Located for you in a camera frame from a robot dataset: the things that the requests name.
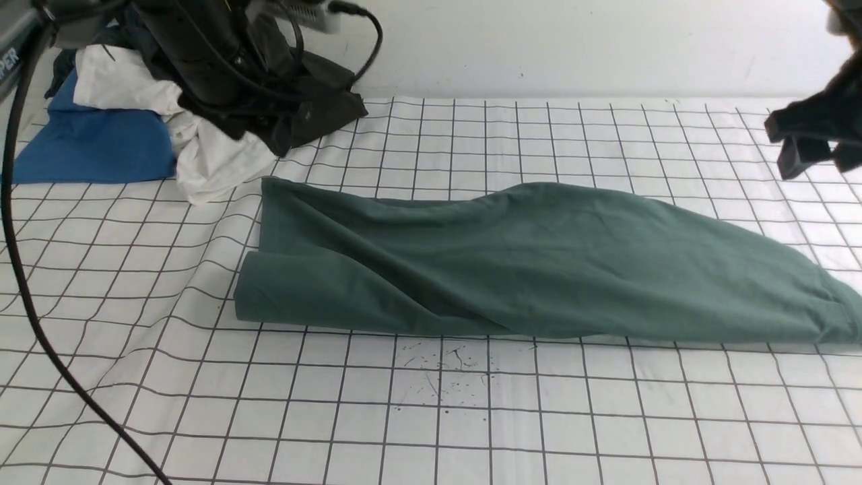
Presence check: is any blue garment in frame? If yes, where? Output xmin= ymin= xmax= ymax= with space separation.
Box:
xmin=13 ymin=70 xmax=175 ymax=184

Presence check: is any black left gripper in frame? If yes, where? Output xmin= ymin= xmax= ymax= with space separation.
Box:
xmin=131 ymin=1 xmax=298 ymax=125

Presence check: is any white garment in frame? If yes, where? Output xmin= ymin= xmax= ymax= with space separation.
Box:
xmin=73 ymin=46 xmax=277 ymax=205

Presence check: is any dark olive garment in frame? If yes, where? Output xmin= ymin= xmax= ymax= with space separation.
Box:
xmin=252 ymin=18 xmax=368 ymax=156

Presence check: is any black cable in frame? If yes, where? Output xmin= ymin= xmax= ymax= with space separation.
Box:
xmin=0 ymin=0 xmax=172 ymax=485

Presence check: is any green long-sleeve top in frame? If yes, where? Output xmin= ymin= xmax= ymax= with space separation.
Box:
xmin=234 ymin=177 xmax=861 ymax=344

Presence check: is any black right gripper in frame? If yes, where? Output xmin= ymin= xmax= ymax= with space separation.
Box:
xmin=764 ymin=50 xmax=861 ymax=181

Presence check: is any white grid-pattern tablecloth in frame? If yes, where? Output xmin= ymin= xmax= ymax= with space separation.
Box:
xmin=12 ymin=98 xmax=861 ymax=484

